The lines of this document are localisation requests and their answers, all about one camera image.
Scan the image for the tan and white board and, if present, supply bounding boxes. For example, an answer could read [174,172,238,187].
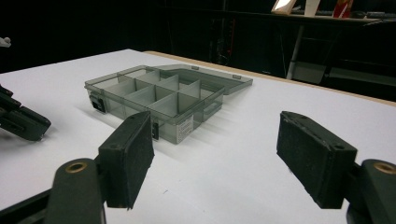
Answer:
[270,0,299,16]

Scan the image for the wooden table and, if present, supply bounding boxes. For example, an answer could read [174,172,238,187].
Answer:
[144,49,396,108]

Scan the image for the grey clear plastic organizer box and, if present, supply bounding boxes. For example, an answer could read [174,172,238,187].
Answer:
[84,63,254,146]

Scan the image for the wooden desk with white legs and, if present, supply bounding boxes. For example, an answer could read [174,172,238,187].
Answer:
[270,11,396,89]

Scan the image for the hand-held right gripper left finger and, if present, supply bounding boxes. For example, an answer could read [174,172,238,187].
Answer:
[98,110,156,210]

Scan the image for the white upright object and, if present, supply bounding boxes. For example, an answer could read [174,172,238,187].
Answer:
[304,0,322,17]

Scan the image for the red and white object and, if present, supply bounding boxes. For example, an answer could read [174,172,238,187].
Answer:
[332,0,355,19]

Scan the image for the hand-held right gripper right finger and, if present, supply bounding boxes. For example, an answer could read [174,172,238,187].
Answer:
[276,110,359,210]

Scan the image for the white table mat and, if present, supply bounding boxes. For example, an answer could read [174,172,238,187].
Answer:
[0,48,396,224]

